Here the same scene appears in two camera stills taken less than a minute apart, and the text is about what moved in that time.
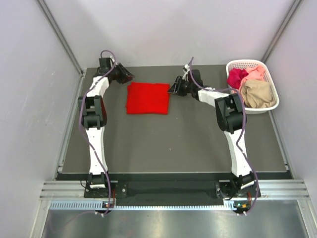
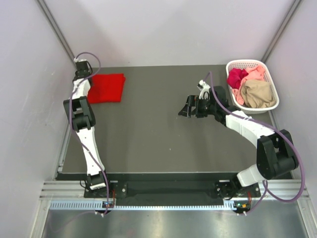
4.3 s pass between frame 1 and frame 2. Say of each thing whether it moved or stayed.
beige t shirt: stayed
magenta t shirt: stayed
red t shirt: moved
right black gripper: moved
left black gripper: moved
